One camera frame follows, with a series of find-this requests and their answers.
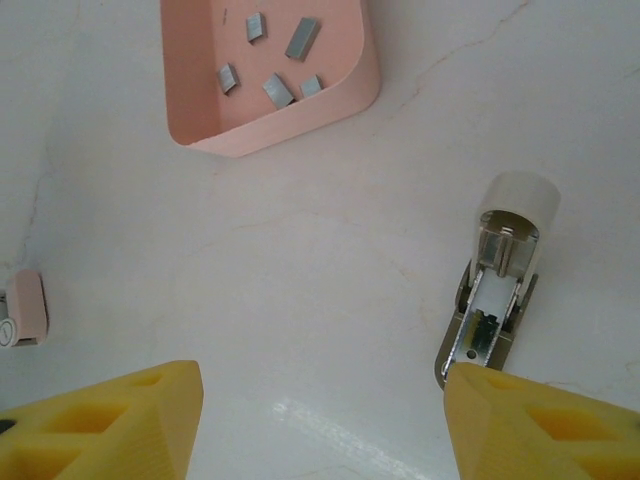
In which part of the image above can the pink and white mini stapler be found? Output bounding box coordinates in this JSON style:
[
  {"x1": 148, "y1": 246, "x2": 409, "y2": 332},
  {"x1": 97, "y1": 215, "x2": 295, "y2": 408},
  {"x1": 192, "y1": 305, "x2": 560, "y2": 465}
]
[{"x1": 0, "y1": 268, "x2": 52, "y2": 350}]

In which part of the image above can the beige and cream mini stapler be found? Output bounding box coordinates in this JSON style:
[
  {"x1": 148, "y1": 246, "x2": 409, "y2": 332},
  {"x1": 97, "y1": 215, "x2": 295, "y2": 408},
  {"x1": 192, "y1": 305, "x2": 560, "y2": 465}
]
[{"x1": 433, "y1": 171, "x2": 562, "y2": 389}]

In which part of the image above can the pink plastic tray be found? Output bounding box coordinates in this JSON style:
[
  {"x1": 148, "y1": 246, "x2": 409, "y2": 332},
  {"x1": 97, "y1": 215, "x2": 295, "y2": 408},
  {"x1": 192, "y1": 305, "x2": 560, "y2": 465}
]
[{"x1": 159, "y1": 0, "x2": 382, "y2": 159}]

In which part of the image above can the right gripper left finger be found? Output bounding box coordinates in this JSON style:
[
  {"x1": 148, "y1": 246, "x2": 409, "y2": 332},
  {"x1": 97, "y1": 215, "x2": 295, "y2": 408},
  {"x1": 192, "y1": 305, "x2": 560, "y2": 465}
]
[{"x1": 0, "y1": 358, "x2": 204, "y2": 480}]

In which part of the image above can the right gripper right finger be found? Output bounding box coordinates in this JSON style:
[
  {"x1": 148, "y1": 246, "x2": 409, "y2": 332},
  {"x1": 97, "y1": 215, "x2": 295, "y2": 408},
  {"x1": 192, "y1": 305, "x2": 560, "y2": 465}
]
[{"x1": 442, "y1": 362, "x2": 640, "y2": 480}]

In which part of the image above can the grey staple strip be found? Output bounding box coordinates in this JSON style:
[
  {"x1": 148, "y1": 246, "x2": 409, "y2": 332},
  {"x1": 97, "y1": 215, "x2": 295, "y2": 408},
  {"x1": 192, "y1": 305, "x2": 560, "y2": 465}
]
[
  {"x1": 262, "y1": 72, "x2": 296, "y2": 109},
  {"x1": 284, "y1": 17, "x2": 321, "y2": 62},
  {"x1": 298, "y1": 74, "x2": 324, "y2": 100},
  {"x1": 215, "y1": 63, "x2": 240, "y2": 95},
  {"x1": 244, "y1": 12, "x2": 269, "y2": 44}
]

